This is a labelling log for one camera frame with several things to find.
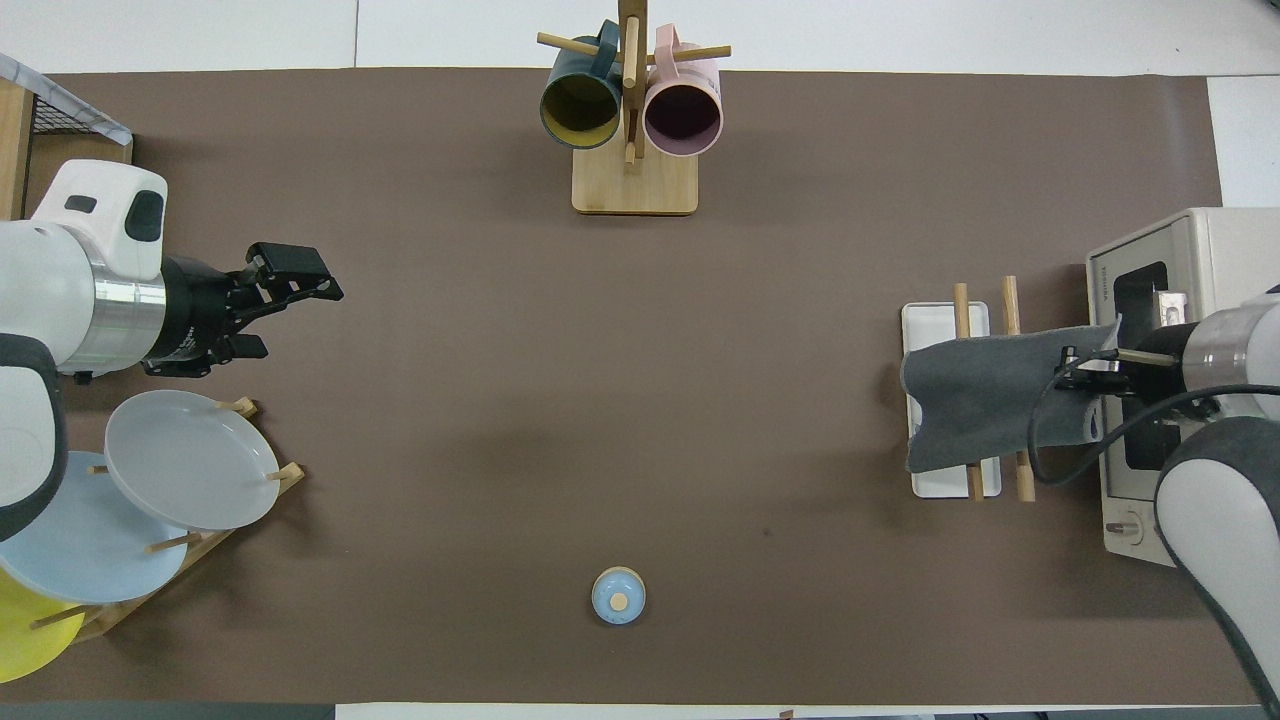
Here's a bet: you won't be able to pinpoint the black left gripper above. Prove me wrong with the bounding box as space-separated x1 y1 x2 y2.
148 241 346 380

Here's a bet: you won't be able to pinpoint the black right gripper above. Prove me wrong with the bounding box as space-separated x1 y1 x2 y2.
1058 322 1203 398

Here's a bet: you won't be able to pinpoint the purple and grey towel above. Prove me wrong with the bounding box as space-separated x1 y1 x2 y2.
899 319 1123 475

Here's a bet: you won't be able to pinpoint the white towel rack wooden bars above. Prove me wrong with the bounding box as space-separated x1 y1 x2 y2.
900 275 1037 504

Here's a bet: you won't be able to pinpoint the wooden plate rack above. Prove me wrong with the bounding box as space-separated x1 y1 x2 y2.
30 396 307 644

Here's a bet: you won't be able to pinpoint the beige toaster oven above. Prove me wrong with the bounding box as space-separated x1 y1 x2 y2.
1085 206 1280 568

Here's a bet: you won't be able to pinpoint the grey plate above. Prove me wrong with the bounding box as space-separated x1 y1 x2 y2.
103 388 282 533

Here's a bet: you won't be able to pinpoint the wooden shelf box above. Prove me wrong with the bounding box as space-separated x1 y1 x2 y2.
0 77 135 223

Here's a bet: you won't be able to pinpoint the light blue plate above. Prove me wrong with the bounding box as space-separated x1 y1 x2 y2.
0 450 190 605

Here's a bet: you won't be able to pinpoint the dark teal mug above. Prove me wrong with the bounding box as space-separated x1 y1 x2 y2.
539 19 627 152

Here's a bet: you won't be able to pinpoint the brown table mat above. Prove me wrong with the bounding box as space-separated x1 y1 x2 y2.
0 66 1274 707

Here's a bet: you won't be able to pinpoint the wooden mug tree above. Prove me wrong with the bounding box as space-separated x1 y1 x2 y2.
536 0 733 217

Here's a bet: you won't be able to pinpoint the yellow plate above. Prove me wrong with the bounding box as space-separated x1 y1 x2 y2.
0 564 87 685

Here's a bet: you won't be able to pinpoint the small blue lidded jar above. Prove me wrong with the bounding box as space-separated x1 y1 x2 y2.
590 565 648 627

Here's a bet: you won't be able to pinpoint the pink mug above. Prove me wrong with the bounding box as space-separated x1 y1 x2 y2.
642 24 725 159

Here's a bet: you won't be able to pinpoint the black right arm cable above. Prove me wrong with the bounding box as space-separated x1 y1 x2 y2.
1027 348 1280 489

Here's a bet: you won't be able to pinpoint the black wire basket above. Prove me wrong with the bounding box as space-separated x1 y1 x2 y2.
27 90 83 137

